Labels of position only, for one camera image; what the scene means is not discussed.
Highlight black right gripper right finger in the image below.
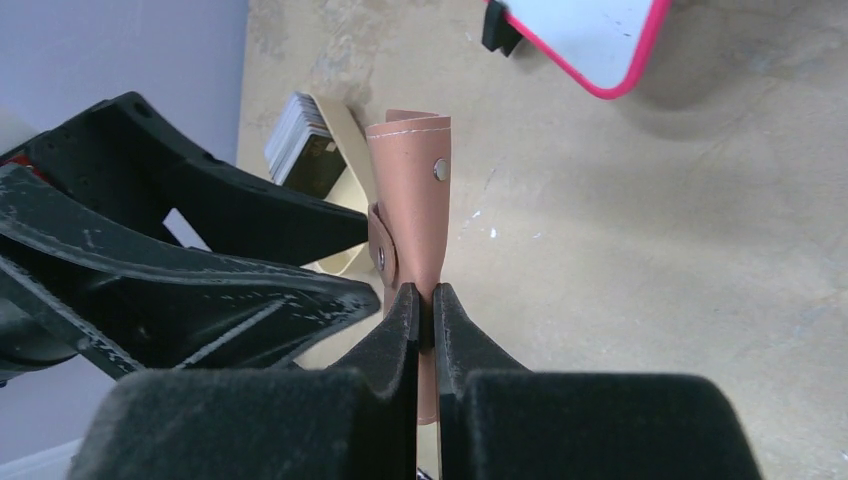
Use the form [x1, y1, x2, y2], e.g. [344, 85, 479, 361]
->
[433, 284, 760, 479]

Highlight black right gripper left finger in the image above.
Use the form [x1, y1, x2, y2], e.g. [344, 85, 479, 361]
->
[68, 284, 420, 480]

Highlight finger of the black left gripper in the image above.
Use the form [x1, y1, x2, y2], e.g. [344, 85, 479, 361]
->
[1, 91, 368, 266]
[1, 165, 380, 381]

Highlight cream oval tray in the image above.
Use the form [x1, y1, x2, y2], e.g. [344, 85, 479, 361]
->
[308, 93, 376, 276]

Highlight pink framed whiteboard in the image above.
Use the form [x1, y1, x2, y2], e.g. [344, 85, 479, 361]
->
[500, 0, 672, 100]

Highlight black whiteboard stand foot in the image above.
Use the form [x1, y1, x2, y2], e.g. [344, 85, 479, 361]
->
[481, 0, 523, 57]

